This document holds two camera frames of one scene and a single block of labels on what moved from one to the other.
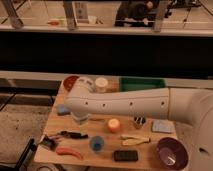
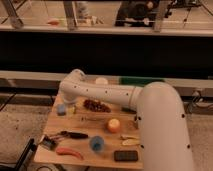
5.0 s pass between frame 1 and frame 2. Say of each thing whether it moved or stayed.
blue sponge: stayed
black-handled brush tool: stayed
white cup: stayed
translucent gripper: moved
